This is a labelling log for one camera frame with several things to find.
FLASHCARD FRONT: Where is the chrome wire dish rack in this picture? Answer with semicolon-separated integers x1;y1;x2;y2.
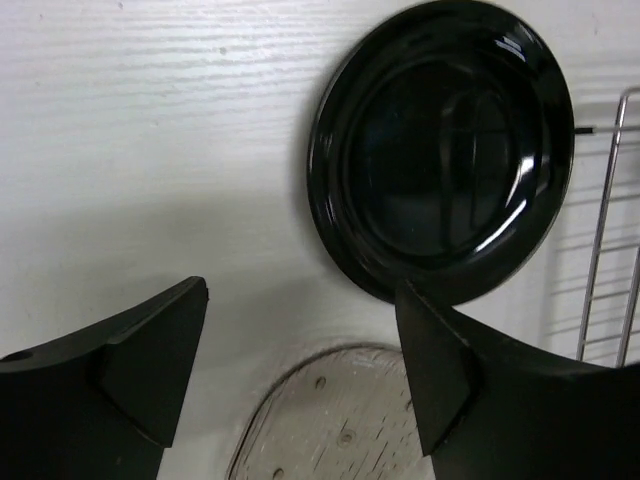
569;85;640;369

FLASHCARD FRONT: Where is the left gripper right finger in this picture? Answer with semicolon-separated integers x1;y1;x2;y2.
395;282;639;479

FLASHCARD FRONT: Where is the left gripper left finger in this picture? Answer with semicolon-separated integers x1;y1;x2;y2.
1;276;209;479

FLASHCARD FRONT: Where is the black round plate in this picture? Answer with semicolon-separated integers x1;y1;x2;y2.
306;1;575;305

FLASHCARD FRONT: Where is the left clear glass plate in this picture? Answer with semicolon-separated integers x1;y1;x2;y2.
226;343;435;480

